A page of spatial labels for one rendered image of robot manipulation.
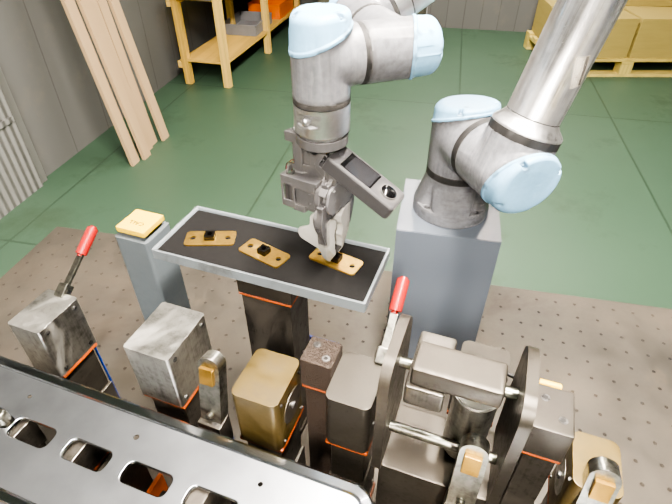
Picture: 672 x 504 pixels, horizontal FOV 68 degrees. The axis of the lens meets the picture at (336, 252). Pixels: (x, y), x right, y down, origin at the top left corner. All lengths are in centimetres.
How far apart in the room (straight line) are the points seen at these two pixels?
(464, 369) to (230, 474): 36
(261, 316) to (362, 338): 46
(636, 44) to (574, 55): 485
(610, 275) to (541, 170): 208
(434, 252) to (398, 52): 47
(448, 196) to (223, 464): 60
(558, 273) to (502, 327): 141
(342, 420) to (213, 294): 78
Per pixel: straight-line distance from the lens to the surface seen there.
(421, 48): 67
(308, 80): 63
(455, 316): 112
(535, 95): 81
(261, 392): 74
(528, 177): 82
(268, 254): 82
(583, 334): 145
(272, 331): 91
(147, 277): 99
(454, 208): 98
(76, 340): 102
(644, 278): 294
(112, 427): 86
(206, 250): 85
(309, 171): 71
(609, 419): 130
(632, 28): 559
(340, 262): 79
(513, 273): 269
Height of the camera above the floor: 167
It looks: 39 degrees down
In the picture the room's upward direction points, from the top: straight up
